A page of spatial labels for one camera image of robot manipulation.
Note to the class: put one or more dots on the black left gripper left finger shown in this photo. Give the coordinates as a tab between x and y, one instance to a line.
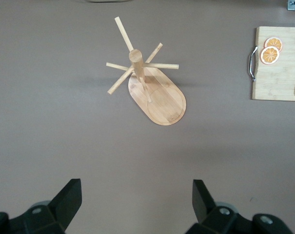
64	202

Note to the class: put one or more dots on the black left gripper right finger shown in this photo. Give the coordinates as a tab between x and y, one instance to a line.
203	202

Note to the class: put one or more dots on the wooden mug tree rack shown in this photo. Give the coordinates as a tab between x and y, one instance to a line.
135	58

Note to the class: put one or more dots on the bamboo cutting board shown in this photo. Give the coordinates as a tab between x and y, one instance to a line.
276	80

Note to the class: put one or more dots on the orange slice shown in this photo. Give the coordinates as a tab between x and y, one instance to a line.
274	41
269	55

